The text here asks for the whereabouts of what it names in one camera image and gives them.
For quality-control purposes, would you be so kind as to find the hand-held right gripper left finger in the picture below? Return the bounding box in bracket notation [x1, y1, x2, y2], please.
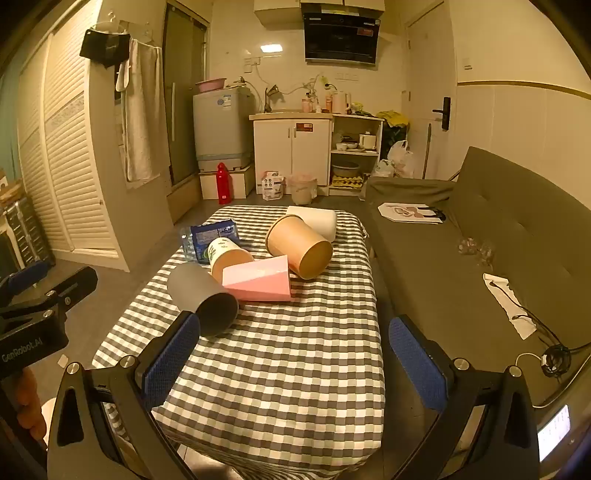
[46, 310, 203, 480]

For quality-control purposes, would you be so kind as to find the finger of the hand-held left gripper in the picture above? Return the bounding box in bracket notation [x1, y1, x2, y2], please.
[0, 261, 51, 305]
[44, 266, 99, 306]

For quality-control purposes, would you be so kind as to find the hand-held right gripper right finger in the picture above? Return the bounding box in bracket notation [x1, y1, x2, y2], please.
[388, 315, 541, 480]

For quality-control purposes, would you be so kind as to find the grey cup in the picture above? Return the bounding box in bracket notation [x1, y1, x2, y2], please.
[167, 261, 240, 337]

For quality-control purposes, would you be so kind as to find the green label paper cup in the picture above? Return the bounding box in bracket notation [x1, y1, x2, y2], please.
[206, 237, 256, 284]

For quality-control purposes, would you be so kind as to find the large brown paper cup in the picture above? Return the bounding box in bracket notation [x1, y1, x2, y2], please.
[264, 215, 334, 280]

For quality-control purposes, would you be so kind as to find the white cup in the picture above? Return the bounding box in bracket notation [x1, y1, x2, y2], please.
[286, 205, 338, 243]

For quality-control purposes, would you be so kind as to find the person's left hand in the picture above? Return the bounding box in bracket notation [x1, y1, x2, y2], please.
[14, 367, 49, 450]

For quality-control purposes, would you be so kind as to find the silver suitcase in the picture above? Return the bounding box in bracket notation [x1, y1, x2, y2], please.
[0, 194, 56, 269]

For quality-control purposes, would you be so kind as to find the grey sofa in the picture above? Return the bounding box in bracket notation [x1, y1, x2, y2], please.
[360, 146, 591, 462]

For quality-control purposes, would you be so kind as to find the white paper sheet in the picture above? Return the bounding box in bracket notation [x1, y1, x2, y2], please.
[482, 272, 539, 341]

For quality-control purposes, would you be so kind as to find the clear plastic water bottle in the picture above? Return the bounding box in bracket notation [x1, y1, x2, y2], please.
[180, 228, 199, 262]

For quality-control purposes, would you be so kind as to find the grey checkered tablecloth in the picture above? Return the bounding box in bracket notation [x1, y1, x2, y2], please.
[92, 205, 386, 476]

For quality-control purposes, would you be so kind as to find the pink wedge box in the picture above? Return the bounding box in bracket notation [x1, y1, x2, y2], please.
[222, 255, 292, 303]

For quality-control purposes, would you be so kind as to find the white louvred wardrobe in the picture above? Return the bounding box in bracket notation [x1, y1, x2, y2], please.
[17, 0, 174, 271]

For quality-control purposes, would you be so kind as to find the blue snack packet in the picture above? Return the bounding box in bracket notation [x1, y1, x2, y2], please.
[190, 222, 242, 264]

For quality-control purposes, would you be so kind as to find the printed paper bag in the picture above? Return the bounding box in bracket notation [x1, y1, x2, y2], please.
[378, 202, 448, 225]

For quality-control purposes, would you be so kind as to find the lit phone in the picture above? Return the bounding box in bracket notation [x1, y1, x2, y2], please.
[536, 405, 573, 462]

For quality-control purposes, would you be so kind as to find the red bottle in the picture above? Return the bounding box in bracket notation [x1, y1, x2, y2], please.
[216, 162, 232, 205]

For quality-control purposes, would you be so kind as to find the white hanging towel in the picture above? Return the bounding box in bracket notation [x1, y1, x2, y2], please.
[115, 38, 163, 184]

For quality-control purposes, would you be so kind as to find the white washer stand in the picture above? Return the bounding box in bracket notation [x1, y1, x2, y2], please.
[198, 159, 256, 200]

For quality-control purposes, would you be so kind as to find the white printed packet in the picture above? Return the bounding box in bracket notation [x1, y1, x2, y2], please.
[262, 171, 286, 200]

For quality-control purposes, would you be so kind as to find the white plastic bag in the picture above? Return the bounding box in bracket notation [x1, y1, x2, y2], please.
[372, 140, 415, 179]

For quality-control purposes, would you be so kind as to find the pink lined trash bin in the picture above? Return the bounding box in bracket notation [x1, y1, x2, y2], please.
[288, 173, 318, 206]

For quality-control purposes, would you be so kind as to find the broom stick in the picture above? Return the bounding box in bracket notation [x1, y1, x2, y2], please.
[421, 124, 433, 181]

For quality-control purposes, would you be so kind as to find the grey washing machine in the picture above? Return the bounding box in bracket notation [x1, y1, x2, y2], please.
[192, 88, 254, 162]

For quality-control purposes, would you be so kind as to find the glass shower door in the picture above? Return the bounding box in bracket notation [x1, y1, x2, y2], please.
[164, 2, 211, 186]

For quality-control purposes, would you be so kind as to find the white open shelf unit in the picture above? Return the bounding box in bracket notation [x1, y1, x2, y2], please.
[329, 114, 385, 197]

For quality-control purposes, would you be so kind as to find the white sink cabinet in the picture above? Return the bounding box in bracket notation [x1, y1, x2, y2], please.
[249, 113, 334, 195]

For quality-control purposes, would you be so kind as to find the yellow cloth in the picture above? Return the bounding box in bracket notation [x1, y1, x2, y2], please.
[376, 110, 410, 128]

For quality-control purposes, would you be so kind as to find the white door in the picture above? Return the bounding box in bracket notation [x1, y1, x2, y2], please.
[405, 0, 459, 182]

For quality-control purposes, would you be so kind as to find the black range hood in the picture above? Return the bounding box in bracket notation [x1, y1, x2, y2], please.
[302, 2, 382, 64]

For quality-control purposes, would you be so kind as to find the white cable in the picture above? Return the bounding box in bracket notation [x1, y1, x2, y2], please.
[515, 351, 591, 409]

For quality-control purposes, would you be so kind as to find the black cable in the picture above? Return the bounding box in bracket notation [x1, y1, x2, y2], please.
[489, 279, 591, 377]

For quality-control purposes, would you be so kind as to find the black door handle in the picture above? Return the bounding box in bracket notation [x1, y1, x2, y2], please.
[433, 97, 452, 131]

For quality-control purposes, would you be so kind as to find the white wall cabinet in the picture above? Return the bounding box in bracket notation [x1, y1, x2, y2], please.
[253, 0, 386, 25]

